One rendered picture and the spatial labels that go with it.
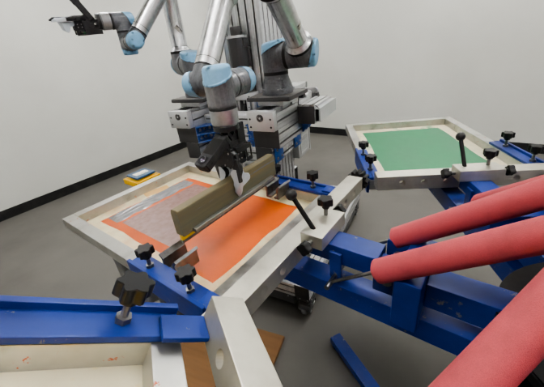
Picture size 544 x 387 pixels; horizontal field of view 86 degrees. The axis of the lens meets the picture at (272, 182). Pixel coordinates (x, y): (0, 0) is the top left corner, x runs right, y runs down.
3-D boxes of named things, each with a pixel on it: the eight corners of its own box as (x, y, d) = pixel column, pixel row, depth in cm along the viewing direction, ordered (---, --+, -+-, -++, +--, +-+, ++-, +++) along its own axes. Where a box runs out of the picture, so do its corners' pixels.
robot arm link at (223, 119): (223, 112, 74) (201, 111, 78) (226, 130, 76) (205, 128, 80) (242, 105, 79) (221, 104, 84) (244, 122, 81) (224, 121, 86)
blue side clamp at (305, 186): (261, 193, 118) (258, 176, 115) (268, 187, 122) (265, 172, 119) (328, 210, 101) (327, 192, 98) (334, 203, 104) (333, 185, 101)
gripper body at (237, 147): (253, 160, 87) (248, 120, 82) (234, 172, 81) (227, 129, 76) (235, 157, 91) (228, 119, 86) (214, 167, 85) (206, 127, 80)
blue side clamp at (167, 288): (133, 280, 79) (125, 260, 76) (150, 269, 83) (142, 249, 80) (209, 332, 62) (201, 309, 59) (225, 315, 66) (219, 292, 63)
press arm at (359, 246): (308, 253, 74) (306, 236, 72) (319, 240, 78) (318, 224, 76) (376, 278, 64) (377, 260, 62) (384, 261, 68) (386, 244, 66)
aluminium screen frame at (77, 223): (65, 227, 107) (61, 219, 106) (190, 168, 148) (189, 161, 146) (213, 325, 62) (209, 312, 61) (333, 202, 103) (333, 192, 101)
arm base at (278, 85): (271, 90, 151) (269, 70, 147) (298, 89, 144) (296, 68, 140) (257, 95, 139) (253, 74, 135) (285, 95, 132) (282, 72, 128)
